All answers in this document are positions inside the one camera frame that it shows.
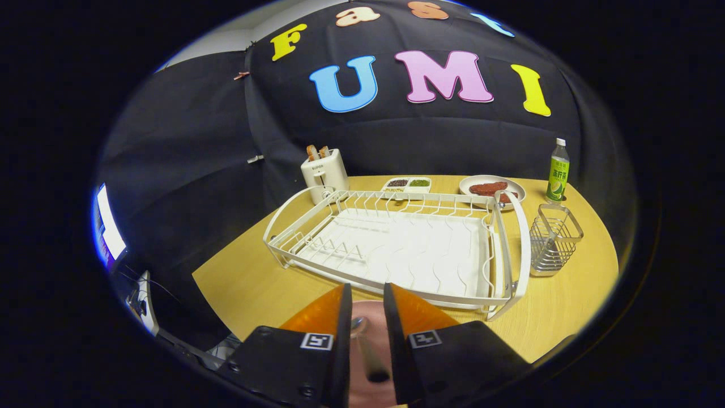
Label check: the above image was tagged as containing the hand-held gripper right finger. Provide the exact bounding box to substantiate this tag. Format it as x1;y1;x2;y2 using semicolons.
383;282;534;407

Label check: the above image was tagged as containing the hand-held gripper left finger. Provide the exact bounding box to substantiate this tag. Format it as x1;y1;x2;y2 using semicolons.
217;283;353;407

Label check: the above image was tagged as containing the metal spoon with brown handle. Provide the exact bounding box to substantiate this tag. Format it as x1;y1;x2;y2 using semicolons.
350;316;392;384

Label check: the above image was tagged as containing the pink plate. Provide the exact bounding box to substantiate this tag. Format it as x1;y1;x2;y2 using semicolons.
342;300;410;408

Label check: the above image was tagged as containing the white wire dish rack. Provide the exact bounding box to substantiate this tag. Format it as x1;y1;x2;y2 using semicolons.
263;186;532;322

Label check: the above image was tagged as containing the metal wire basket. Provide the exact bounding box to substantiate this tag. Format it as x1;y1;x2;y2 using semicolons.
529;203;585;278

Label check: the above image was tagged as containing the white plate with sausages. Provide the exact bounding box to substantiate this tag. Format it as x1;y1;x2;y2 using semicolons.
458;175;527;211

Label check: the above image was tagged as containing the white compartment tray with beans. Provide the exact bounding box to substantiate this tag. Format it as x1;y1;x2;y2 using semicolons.
380;176;433;201

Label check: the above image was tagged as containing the white toaster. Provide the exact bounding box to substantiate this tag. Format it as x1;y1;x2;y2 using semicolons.
300;148;351;205

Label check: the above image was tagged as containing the black backdrop cloth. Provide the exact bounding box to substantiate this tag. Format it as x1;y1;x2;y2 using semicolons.
96;0;635;352

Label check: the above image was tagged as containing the green label drink bottle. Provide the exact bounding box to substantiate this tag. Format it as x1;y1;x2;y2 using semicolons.
545;138;571;204

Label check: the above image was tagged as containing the lit computer monitor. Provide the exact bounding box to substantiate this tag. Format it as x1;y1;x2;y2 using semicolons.
92;183;129;271

